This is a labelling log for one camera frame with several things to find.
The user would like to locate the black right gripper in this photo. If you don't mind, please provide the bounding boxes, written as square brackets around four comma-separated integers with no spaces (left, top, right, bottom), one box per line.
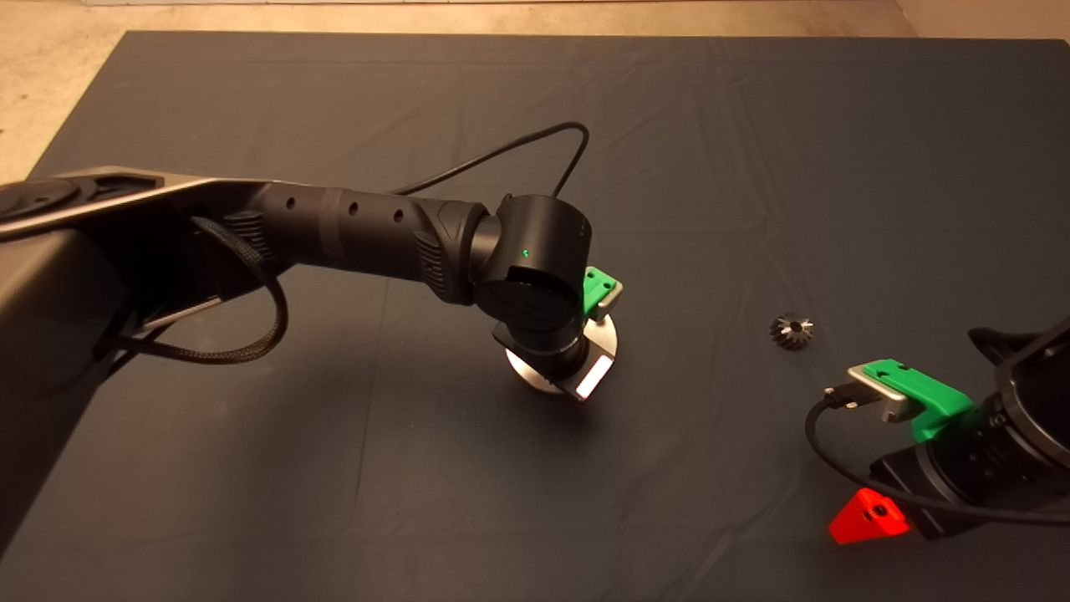
[828,436,1000,545]

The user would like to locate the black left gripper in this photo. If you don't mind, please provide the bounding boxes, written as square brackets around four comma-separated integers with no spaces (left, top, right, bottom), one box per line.
[492,322,615,402]

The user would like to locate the dark bevel gear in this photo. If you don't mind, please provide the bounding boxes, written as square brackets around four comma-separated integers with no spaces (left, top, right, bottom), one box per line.
[769,314,815,352]

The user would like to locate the round metal carrier plate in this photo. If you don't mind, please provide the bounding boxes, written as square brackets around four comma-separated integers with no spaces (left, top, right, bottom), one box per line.
[505,314,620,395]

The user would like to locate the dark grey table cloth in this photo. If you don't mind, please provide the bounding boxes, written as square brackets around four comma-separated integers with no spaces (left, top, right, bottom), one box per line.
[0,31,1070,602]

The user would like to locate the green left camera mount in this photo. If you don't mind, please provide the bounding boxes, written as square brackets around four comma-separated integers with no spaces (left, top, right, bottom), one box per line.
[582,267,619,319]

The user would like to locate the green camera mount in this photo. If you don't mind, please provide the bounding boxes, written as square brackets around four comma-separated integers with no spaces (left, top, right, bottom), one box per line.
[582,267,619,319]
[864,358,976,442]

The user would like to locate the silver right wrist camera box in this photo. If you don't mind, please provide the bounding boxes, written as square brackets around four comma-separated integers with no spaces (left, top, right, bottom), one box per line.
[844,362,912,423]

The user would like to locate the green right camera mount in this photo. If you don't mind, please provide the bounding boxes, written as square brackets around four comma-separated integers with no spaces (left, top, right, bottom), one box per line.
[864,358,976,442]

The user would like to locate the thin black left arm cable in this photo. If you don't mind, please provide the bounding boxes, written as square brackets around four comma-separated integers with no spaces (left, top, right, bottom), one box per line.
[391,122,591,198]

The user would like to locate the thick braided black cable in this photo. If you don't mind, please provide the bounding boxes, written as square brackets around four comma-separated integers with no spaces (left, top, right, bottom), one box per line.
[109,216,290,365]

